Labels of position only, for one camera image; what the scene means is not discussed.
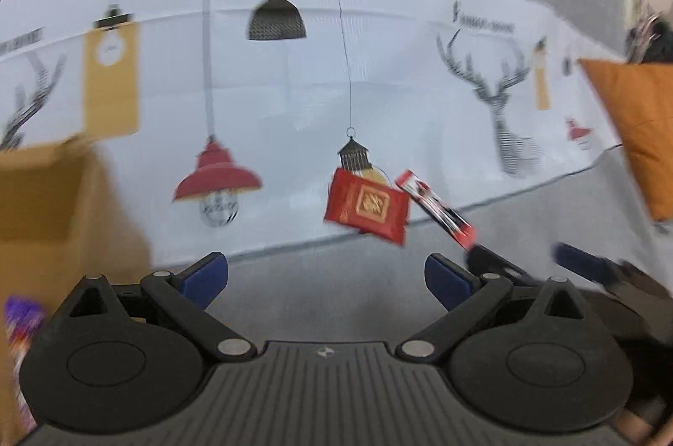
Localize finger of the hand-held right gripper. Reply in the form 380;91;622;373
555;242;626;289
465;243;542;288

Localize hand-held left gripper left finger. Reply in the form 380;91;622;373
53;252;257;363

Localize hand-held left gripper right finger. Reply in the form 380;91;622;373
396;253;595;363

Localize red black stick packet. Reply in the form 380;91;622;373
394;170;478;251

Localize red square snack packet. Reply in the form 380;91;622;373
323;168;411;247

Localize brown cardboard box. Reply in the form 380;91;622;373
0;135;154;444

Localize purple candy wrapper packet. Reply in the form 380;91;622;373
3;296;49;360

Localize person's right hand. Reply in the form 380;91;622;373
615;405;666;446

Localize orange pillow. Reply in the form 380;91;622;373
577;57;673;223

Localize grey printed bedsheet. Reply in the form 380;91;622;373
0;0;673;347

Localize bundle of cables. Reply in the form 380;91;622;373
625;0;673;64

